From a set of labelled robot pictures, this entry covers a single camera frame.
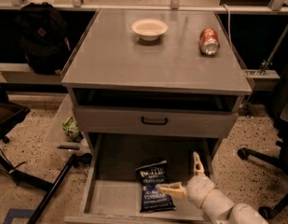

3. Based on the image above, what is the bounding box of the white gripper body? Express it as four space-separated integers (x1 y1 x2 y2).
186 175 215 208

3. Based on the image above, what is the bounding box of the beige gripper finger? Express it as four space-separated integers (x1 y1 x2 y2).
156 182 186 199
193 151 205 175

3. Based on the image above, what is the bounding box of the blue chip bag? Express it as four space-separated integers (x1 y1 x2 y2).
135 160 175 213

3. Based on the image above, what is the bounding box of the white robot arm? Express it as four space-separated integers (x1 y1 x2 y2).
156 151 268 224

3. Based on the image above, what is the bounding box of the open grey middle drawer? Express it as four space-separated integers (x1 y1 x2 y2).
64 134 213 224

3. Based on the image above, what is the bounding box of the grey drawer cabinet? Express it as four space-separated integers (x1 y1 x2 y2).
61 8 253 224

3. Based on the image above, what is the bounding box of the closed grey top drawer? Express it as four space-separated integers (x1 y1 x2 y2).
73 105 238 138

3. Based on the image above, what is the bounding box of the green chip bag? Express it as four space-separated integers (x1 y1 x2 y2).
62 117 83 143

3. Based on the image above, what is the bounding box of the black office chair base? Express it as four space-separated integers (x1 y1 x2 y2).
237 56 288 220

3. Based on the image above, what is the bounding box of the clear plastic bin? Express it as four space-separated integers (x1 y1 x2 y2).
45 95 90 159

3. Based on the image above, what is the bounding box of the red soda can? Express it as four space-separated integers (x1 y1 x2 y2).
199 28 220 56

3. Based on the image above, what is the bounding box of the white paper bowl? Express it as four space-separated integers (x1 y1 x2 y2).
131 19 168 41

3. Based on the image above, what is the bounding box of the black stand left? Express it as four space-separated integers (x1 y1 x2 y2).
0 93 87 224

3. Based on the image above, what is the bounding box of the black backpack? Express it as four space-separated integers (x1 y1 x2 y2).
14 3 71 75

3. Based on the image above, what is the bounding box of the black drawer handle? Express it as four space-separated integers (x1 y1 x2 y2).
141 117 169 126

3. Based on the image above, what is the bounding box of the white cable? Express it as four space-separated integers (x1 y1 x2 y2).
222 3 234 49

